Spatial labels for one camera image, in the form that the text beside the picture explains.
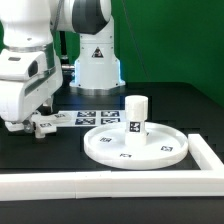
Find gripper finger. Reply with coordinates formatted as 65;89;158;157
23;121;34;133

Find black camera stand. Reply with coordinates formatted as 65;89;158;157
60;31;74;87

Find white marker sheet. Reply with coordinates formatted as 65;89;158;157
59;110;125;127

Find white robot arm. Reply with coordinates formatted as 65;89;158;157
0;0;125;137

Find white round table top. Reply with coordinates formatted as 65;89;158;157
84;122;188;170

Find white L-shaped fence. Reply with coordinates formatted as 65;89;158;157
0;134;224;201

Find white cross-shaped table base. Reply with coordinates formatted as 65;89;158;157
5;111;70;139

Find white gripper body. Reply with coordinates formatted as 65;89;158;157
0;62;62;122

